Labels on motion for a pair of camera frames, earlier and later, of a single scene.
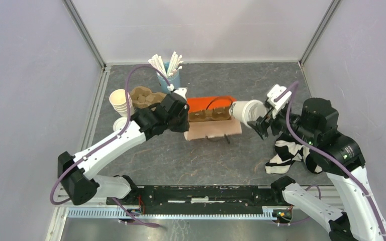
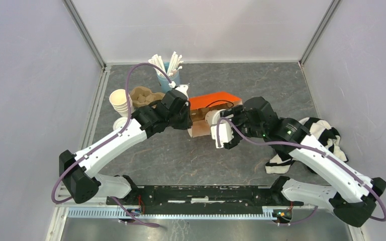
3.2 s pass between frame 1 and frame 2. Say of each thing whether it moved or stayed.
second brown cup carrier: stayed
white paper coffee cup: moved
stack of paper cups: stayed
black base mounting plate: stayed
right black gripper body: moved
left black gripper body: stayed
